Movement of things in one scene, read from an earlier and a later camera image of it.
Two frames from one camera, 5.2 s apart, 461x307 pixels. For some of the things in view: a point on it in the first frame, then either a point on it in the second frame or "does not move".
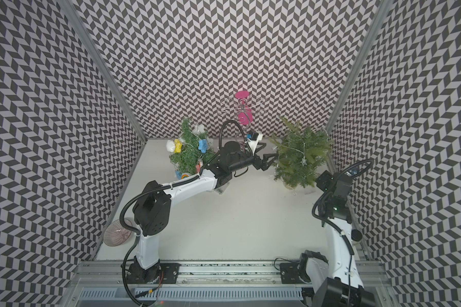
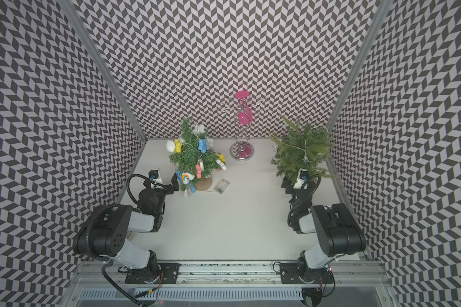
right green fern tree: (301, 153) does not move
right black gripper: (323, 179) to (289, 185)
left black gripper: (258, 164) to (170, 190)
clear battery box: (221, 189) does not move
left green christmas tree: (197, 149) does not move
